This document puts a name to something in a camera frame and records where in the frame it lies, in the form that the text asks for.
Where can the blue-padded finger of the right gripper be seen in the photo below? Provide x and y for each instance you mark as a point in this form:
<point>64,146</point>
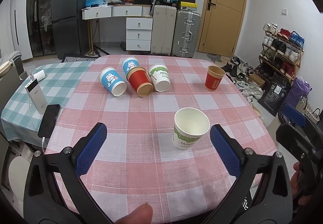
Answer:
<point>293,115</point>

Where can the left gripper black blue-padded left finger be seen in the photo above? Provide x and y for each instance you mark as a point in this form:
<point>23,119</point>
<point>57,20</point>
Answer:
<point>54,192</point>

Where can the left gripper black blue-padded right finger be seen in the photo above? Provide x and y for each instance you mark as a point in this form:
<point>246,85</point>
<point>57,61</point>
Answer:
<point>261,192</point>

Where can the white green-leaf paper cup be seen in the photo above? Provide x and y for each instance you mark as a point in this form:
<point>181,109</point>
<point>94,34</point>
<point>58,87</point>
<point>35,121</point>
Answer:
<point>190,125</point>

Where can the red paper cup upright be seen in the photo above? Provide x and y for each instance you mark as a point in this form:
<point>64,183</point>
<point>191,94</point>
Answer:
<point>213,78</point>

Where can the blue cartoon paper cup front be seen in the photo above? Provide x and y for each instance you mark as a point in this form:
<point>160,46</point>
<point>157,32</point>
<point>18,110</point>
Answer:
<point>112,81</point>

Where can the blue cartoon paper cup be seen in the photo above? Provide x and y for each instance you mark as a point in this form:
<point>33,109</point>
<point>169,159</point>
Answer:
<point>112,81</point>
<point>129,63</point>

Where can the white green paper cup lying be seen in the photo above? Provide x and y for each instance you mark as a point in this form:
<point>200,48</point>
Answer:
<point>159,77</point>

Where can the red paper cup lying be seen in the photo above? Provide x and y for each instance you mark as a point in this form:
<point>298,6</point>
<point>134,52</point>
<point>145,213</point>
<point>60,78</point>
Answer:
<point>140,81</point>

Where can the blue cartoon paper cup rear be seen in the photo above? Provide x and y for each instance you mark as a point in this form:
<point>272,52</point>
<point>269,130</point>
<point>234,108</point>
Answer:
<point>129,63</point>

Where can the right hand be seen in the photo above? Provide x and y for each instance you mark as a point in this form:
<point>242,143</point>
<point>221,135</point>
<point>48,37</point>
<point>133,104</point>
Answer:
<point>295,189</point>

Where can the left hand thumb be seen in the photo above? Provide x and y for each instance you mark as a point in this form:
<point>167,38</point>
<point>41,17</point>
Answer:
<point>141,215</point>

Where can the woven basket bag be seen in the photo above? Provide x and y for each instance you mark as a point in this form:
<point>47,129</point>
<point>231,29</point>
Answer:
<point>305,108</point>

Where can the black printed bag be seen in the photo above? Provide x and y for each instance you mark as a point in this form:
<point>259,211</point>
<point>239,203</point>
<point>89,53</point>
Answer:
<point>274,96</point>

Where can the purple bag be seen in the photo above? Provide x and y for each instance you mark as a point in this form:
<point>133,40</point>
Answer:
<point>299,88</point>

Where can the wooden shoe rack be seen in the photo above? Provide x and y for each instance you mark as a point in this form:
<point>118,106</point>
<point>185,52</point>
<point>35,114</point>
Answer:
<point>281,53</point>

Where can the pile of shoes on floor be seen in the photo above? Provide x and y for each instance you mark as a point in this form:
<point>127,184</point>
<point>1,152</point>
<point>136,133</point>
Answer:
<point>241,74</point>

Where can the teal plaid tablecloth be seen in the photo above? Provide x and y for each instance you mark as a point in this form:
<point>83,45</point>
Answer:
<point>49,84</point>

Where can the black smartphone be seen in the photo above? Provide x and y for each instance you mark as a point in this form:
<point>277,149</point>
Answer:
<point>49,121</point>

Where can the pink plaid tablecloth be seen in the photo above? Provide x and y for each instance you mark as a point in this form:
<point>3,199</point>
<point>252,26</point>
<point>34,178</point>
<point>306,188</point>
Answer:
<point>138,162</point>

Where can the white power bank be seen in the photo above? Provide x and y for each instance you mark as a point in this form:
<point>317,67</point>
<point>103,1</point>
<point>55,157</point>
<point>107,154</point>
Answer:
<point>36,95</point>

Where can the wooden door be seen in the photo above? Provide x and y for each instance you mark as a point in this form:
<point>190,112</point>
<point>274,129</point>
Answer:
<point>221,24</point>

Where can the silver suitcase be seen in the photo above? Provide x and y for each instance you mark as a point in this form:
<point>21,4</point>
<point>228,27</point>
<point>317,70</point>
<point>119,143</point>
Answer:
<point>185,33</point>

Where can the beige suitcase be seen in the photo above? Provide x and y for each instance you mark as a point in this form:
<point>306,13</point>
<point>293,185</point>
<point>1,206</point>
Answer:
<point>164,18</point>

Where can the white drawer desk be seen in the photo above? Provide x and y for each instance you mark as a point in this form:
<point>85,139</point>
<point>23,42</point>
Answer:
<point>130,24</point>

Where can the glass display cabinet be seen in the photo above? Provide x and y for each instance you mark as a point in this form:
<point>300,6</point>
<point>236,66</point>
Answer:
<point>39,26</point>

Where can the blue plastic bag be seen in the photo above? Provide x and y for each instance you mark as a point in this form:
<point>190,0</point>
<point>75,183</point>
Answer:
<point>95,3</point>

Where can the black refrigerator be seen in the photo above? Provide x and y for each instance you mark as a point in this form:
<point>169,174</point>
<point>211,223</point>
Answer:
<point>69,29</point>

